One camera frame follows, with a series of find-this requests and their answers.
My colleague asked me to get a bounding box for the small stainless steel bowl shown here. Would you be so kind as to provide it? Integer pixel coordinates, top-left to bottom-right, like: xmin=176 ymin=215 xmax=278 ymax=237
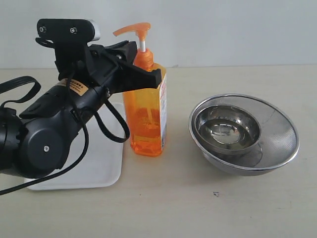
xmin=193 ymin=104 xmax=262 ymax=156

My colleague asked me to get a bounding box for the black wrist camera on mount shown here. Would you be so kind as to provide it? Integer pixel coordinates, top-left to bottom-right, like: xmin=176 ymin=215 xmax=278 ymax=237
xmin=36 ymin=18 xmax=101 ymax=72

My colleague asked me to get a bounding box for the white rectangular plastic tray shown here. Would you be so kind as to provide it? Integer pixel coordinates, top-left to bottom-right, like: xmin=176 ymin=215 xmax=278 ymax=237
xmin=27 ymin=105 xmax=125 ymax=191

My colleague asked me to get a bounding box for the steel mesh colander bowl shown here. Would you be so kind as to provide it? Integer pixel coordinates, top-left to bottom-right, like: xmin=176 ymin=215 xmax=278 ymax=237
xmin=188 ymin=93 xmax=300 ymax=176

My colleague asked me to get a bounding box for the orange pump soap bottle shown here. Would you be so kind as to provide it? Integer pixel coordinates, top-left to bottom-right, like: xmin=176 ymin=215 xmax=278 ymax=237
xmin=113 ymin=22 xmax=167 ymax=157

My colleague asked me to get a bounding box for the black camera cable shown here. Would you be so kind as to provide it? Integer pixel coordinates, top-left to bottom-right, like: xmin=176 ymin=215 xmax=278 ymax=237
xmin=0 ymin=37 xmax=130 ymax=196

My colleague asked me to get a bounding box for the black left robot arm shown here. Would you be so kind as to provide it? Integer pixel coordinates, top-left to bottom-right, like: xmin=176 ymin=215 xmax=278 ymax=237
xmin=0 ymin=41 xmax=161 ymax=180

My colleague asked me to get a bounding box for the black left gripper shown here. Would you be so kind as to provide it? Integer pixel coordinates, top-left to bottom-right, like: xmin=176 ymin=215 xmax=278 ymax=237
xmin=58 ymin=41 xmax=161 ymax=95

